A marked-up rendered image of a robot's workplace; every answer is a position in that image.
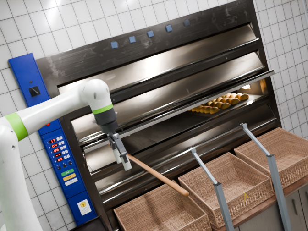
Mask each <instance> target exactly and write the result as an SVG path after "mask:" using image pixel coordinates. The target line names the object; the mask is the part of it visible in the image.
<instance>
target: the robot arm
mask: <svg viewBox="0 0 308 231"><path fill-rule="evenodd" d="M88 105H90V107H91V110H92V112H93V115H94V119H95V120H94V121H93V122H92V123H96V124H97V125H98V126H100V127H101V130H102V133H106V134H107V136H108V140H109V143H110V147H111V148H112V150H113V153H114V156H115V159H116V161H117V163H118V164H119V163H121V162H122V163H123V166H124V168H125V171H127V170H129V169H131V168H132V167H131V164H130V161H129V159H128V156H127V152H126V150H125V148H124V145H123V143H122V141H121V139H120V137H119V134H118V133H116V132H115V130H116V129H118V124H117V121H116V119H117V116H116V114H117V112H115V110H114V107H113V105H112V102H111V99H110V93H109V88H108V86H107V84H106V83H105V82H103V81H102V80H99V79H93V80H90V81H88V82H84V83H81V84H79V85H77V86H75V87H73V88H72V89H70V90H68V91H66V92H65V93H63V94H61V95H59V96H57V97H55V98H52V99H50V100H48V101H45V102H43V103H40V104H38V105H35V106H32V107H29V108H26V109H23V110H20V111H17V112H15V113H12V114H9V115H6V116H4V117H2V118H0V206H1V209H2V213H3V217H4V221H5V224H4V225H3V226H2V228H1V230H0V231H43V230H42V228H41V225H40V223H39V220H38V218H37V216H36V213H35V211H34V208H33V205H32V202H31V199H30V196H29V193H28V189H27V185H26V182H25V178H24V173H23V169H22V164H21V158H20V153H19V147H18V142H19V141H21V140H23V139H24V138H26V137H28V136H29V135H31V134H33V133H34V132H36V131H37V130H39V129H40V128H42V127H44V126H46V125H47V124H49V123H51V122H52V121H54V120H56V119H58V118H60V117H62V116H64V115H66V114H68V113H70V112H73V111H75V110H78V109H80V108H82V107H85V106H88Z"/></svg>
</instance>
